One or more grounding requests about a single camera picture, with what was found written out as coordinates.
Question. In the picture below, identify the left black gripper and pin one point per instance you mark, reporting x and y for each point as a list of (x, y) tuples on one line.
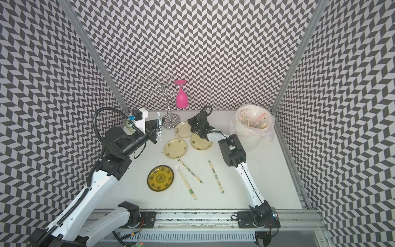
[(152, 124)]

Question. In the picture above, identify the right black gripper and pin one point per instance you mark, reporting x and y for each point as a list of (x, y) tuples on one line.
[(191, 121)]

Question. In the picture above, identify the clear plastic chopstick wrapper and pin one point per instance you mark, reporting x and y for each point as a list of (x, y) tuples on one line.
[(159, 121)]

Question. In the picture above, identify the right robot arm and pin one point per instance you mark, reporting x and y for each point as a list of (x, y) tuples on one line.
[(234, 155)]

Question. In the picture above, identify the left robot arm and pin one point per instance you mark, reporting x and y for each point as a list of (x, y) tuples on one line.
[(68, 229)]

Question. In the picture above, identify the wrapped chopsticks green label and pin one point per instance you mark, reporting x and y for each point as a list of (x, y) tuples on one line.
[(186, 183)]

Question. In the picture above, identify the cream plate with black spot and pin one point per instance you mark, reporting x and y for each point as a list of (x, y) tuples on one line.
[(186, 133)]

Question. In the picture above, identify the cream plate right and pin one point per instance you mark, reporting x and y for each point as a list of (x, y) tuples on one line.
[(199, 143)]

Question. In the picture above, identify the metal glass holder stand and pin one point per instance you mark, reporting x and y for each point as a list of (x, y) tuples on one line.
[(165, 89)]

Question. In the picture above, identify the cream plate front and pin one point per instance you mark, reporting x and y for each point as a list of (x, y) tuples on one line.
[(175, 148)]

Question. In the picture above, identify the green transparent plastic cup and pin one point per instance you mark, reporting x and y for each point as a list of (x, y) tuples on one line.
[(129, 127)]

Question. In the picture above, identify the pink plastic wine glass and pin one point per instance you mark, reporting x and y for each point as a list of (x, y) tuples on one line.
[(181, 99)]

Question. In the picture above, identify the yellow green patterned plate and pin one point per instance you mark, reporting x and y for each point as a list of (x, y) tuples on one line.
[(160, 178)]

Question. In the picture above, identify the white trash bucket with bag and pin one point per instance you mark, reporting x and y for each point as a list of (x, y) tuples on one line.
[(251, 124)]

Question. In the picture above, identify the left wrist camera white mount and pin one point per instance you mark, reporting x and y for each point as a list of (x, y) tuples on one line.
[(137, 119)]

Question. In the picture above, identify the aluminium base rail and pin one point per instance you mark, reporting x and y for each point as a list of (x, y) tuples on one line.
[(290, 228)]

